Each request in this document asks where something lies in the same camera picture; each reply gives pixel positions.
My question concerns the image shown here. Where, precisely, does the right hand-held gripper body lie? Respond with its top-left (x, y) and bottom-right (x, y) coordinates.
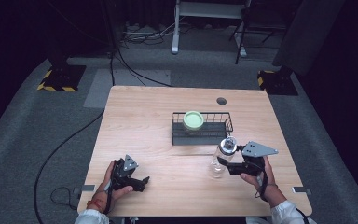
top-left (241, 140), bottom-right (280, 177)

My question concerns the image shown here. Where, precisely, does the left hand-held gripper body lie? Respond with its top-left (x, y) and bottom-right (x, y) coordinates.
top-left (111, 154), bottom-right (140, 191)

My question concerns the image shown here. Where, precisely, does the clear bottle with silver cap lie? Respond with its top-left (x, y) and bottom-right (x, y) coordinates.
top-left (209, 135), bottom-right (239, 179)

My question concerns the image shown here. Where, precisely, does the black wire basket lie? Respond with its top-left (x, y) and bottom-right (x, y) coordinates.
top-left (171, 111), bottom-right (234, 147)

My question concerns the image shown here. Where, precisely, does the glass jar with green lid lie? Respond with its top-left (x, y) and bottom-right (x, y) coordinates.
top-left (182, 110), bottom-right (205, 135)

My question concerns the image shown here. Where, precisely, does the person's right hand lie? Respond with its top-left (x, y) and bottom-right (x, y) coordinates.
top-left (240, 155), bottom-right (280, 203)

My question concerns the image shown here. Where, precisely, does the person's left hand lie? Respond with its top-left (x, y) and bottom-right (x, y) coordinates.
top-left (87, 160), bottom-right (135, 213)

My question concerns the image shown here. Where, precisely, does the black yellow striped stand base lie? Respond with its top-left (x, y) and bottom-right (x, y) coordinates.
top-left (36, 64), bottom-right (88, 92)
top-left (256, 69), bottom-right (299, 96)

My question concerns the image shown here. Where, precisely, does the black metal stand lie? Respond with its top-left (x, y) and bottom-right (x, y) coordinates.
top-left (228, 0), bottom-right (291, 65)

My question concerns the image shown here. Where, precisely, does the grey hanging panel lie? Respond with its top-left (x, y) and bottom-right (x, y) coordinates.
top-left (272, 0), bottom-right (346, 77)

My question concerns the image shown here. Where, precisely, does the black strap of right gripper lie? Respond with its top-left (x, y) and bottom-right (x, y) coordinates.
top-left (254, 158), bottom-right (270, 203)

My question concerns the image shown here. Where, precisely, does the black strap of gripper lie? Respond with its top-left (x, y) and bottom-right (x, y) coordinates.
top-left (103, 161), bottom-right (117, 216)
top-left (254, 158), bottom-right (270, 203)

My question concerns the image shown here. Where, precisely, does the black strap of left gripper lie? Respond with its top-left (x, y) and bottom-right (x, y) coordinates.
top-left (103, 161), bottom-right (117, 216)

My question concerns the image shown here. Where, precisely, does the small grey bracket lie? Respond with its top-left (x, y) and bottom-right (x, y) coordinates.
top-left (73, 184), bottom-right (96, 196)
top-left (292, 186), bottom-right (312, 196)

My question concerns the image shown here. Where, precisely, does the red bracelet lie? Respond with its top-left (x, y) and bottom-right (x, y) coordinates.
top-left (87, 199), bottom-right (107, 211)

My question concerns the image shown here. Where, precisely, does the long black floor cable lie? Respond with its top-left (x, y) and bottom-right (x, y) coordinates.
top-left (33, 110), bottom-right (106, 224)

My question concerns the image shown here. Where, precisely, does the looped thin black cable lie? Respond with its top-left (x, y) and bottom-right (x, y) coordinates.
top-left (49, 186), bottom-right (79, 211)

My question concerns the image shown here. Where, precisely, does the black cable across floor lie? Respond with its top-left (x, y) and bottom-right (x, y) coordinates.
top-left (115, 46), bottom-right (172, 88)

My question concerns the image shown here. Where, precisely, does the white desk frame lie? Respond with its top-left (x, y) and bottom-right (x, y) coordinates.
top-left (171, 0), bottom-right (253, 59)

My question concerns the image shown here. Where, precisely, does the bundle of cables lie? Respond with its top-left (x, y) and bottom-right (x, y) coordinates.
top-left (120, 21), bottom-right (176, 47)

